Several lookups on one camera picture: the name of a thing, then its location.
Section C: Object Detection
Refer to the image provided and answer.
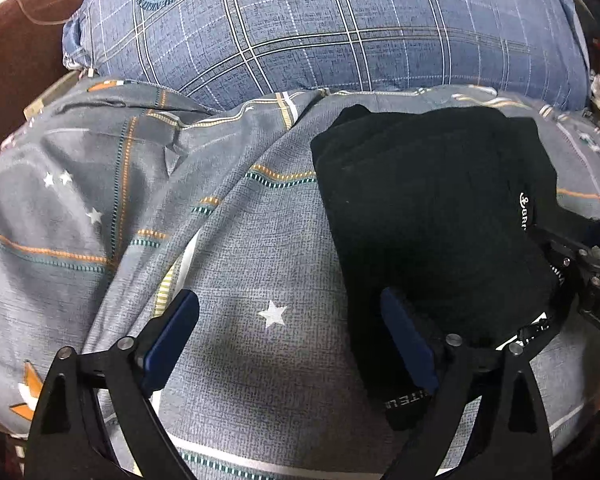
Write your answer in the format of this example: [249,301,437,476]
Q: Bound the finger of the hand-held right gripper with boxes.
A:
[527,217,600,286]

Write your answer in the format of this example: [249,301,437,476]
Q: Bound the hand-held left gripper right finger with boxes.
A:
[380,287,553,480]

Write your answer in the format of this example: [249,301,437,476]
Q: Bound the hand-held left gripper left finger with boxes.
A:
[24,289,201,480]

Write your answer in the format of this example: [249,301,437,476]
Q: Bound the black pants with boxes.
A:
[310,104,575,433]

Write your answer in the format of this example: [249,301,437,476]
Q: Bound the grey striped star bed sheet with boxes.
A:
[0,77,600,480]

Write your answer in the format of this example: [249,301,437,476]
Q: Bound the brown headboard cushion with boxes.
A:
[0,0,90,167]

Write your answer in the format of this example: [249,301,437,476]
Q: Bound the blue plaid pillow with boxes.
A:
[62,0,592,113]

